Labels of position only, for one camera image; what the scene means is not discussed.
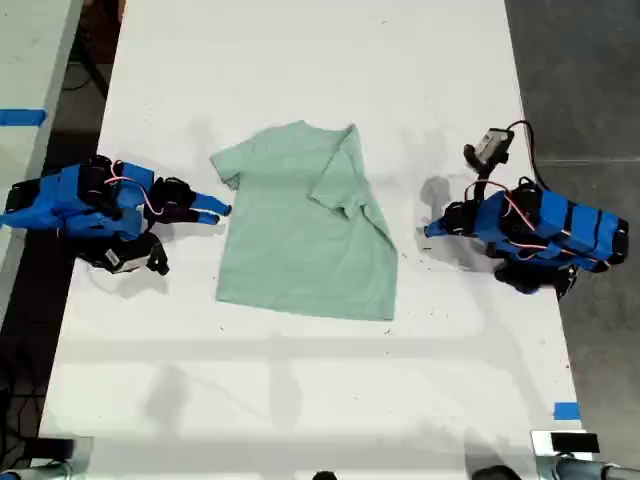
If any pale green T-shirt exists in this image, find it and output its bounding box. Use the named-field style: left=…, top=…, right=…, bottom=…
left=208, top=119, right=400, bottom=322

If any long blue tape strip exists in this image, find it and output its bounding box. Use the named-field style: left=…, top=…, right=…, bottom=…
left=0, top=108, right=48, bottom=127

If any white side table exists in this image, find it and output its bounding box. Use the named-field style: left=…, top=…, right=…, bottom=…
left=0, top=0, right=85, bottom=324

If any black and white small box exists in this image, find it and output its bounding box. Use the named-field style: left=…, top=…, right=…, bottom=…
left=530, top=429, right=601, bottom=457

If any black camera stalk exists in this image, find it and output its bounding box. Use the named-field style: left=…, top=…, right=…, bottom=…
left=463, top=143, right=509, bottom=202

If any grey camera box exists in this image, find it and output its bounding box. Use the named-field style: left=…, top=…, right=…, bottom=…
left=474, top=128, right=516, bottom=162

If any black labelled camera box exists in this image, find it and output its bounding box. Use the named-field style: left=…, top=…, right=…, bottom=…
left=78, top=232, right=170, bottom=277

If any black camera cable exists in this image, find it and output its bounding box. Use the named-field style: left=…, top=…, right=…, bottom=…
left=507, top=119, right=547, bottom=189

